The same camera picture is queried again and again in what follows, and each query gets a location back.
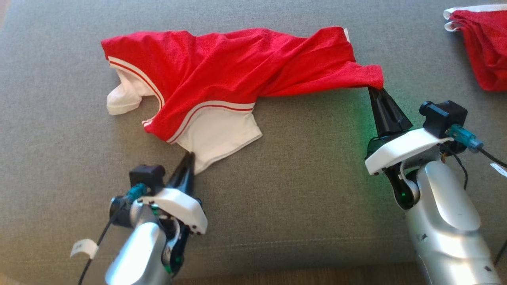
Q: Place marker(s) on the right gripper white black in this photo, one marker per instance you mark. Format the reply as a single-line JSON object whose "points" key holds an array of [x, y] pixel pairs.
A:
{"points": [[400, 152]]}

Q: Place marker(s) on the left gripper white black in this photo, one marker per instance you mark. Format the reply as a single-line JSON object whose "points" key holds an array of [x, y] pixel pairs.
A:
{"points": [[182, 208]]}

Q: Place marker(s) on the red shirt with white sleeves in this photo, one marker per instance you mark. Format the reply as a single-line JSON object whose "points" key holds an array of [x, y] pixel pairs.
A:
{"points": [[222, 71]]}

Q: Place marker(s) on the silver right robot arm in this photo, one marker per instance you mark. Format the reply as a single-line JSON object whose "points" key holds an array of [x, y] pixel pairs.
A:
{"points": [[447, 229]]}

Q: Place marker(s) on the folded red garment white trim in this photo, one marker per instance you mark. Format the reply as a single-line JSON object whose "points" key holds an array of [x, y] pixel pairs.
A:
{"points": [[487, 51]]}

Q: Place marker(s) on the grey sofa seat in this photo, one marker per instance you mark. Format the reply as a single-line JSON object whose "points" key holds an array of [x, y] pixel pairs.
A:
{"points": [[277, 198]]}

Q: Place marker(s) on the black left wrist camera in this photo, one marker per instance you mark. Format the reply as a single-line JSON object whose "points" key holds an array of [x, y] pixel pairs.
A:
{"points": [[147, 176]]}

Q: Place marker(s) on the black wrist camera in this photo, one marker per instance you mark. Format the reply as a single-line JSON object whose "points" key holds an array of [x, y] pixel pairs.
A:
{"points": [[147, 176], [443, 116]]}

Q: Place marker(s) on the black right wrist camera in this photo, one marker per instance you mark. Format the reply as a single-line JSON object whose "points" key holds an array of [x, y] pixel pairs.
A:
{"points": [[443, 116]]}

